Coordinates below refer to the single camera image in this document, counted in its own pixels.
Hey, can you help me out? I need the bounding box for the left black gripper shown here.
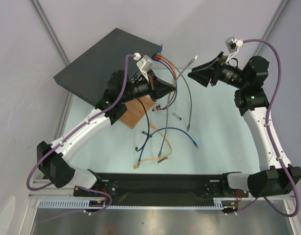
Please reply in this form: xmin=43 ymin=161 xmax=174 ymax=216
xmin=120 ymin=69 xmax=175 ymax=103

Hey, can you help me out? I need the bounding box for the long grey patch cable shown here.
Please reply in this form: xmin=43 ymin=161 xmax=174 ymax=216
xmin=157 ymin=55 xmax=199 ymax=157

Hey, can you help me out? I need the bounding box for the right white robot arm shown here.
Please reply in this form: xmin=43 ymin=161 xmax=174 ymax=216
xmin=188 ymin=52 xmax=301 ymax=198

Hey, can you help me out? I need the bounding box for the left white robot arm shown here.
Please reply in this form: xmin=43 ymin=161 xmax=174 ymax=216
xmin=37 ymin=70 xmax=176 ymax=196

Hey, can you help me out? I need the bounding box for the wooden board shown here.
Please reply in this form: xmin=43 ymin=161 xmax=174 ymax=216
xmin=119 ymin=96 xmax=154 ymax=129

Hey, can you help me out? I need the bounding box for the orange plugged patch cable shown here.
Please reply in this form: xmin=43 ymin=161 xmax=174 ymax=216
xmin=155 ymin=54 xmax=178 ymax=86

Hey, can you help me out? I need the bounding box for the red patch cable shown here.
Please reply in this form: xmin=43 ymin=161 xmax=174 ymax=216
xmin=153 ymin=55 xmax=178 ymax=111

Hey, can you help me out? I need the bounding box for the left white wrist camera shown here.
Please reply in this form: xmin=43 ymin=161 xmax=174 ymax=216
xmin=133 ymin=52 xmax=153 ymax=81

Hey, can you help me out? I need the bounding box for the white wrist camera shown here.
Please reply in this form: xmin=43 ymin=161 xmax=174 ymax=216
xmin=133 ymin=52 xmax=153 ymax=81
xmin=225 ymin=36 xmax=244 ymax=63

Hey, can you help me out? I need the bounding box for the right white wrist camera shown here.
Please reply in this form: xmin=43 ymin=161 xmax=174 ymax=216
xmin=225 ymin=36 xmax=244 ymax=63

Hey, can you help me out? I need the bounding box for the blue loose patch cable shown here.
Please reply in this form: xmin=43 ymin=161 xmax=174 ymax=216
xmin=137 ymin=126 xmax=199 ymax=165

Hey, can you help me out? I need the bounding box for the black cable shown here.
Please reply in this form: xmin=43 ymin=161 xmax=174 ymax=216
xmin=134 ymin=97 xmax=151 ymax=151

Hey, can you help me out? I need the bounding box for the dark grey network switch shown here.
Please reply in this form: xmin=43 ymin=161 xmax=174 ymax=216
xmin=53 ymin=28 xmax=162 ymax=106

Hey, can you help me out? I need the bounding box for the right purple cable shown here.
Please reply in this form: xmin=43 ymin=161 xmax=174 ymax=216
xmin=224 ymin=38 xmax=301 ymax=217

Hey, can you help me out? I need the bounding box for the yellow loose patch cable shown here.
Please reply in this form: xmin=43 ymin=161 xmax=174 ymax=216
xmin=133 ymin=124 xmax=173 ymax=170

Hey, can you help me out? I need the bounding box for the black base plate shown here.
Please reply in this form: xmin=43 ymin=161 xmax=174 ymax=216
xmin=73 ymin=173 xmax=248 ymax=206

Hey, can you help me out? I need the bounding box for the white cable duct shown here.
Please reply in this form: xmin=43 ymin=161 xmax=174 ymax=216
xmin=38 ymin=198 xmax=238 ymax=210

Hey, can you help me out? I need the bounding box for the aluminium rail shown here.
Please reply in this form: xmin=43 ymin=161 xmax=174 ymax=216
xmin=247 ymin=192 xmax=295 ymax=200

